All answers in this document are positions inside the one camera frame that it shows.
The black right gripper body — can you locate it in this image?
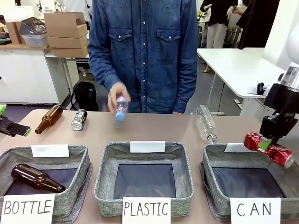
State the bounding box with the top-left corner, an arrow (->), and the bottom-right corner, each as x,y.
259,83 -> 299,143

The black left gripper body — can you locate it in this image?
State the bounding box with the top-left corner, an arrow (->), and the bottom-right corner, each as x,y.
0,113 -> 24,137

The crushed red soda can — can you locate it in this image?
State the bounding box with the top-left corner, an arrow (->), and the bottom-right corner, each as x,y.
244,132 -> 295,168

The blue capped plastic bottle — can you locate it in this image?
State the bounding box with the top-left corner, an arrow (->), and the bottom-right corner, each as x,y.
112,93 -> 130,122

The black drink can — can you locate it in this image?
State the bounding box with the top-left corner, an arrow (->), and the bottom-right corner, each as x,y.
71,108 -> 88,131

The grey basket labelled can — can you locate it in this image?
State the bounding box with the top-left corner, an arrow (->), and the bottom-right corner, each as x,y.
199,142 -> 299,222

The grey basket labelled bottle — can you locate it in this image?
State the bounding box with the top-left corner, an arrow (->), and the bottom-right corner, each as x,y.
0,144 -> 93,224

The paper sign reading can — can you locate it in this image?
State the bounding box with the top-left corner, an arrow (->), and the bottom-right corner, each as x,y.
229,197 -> 282,224

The grey basket labelled plastic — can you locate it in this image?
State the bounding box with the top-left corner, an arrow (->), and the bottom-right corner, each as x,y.
93,140 -> 194,217

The person's right hand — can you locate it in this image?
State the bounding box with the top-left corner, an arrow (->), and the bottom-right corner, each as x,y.
107,81 -> 131,115

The brown glass bottle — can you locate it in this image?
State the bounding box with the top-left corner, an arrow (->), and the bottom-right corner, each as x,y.
11,163 -> 66,193
35,105 -> 64,135

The blank white card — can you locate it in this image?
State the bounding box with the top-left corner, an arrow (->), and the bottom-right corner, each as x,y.
30,144 -> 70,158
130,140 -> 166,154
224,142 -> 248,153

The white cabinet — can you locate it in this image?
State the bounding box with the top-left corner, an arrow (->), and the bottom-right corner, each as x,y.
0,43 -> 71,105

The clear plastic bottle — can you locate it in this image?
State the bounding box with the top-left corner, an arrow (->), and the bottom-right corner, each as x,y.
192,105 -> 218,143

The white desk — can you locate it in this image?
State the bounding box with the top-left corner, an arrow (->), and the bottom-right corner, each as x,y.
197,47 -> 287,115

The black backpack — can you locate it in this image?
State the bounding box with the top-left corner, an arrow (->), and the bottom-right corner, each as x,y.
71,81 -> 99,112

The paper sign reading bottle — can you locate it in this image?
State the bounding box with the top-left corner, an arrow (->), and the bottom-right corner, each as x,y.
2,193 -> 56,224

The small cardboard box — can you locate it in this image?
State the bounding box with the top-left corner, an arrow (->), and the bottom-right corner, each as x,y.
5,21 -> 27,45

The clear plastic bin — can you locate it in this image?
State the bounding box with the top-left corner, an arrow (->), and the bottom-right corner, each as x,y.
19,17 -> 49,47

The flat cardboard box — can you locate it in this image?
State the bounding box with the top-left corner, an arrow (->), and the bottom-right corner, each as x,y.
50,45 -> 89,58
47,35 -> 89,49

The bystander in black clothes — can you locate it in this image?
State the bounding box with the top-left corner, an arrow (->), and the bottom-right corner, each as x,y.
230,0 -> 281,49

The bystander in white trousers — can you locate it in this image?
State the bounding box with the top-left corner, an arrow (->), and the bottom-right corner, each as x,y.
199,0 -> 238,49

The large open cardboard box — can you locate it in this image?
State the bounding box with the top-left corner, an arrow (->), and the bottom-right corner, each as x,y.
43,11 -> 88,39

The paper sign reading plastic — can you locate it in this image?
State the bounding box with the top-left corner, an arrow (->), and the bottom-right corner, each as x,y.
122,196 -> 171,224

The person in denim shirt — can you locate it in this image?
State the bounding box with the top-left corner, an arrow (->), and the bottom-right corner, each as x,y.
87,0 -> 199,115

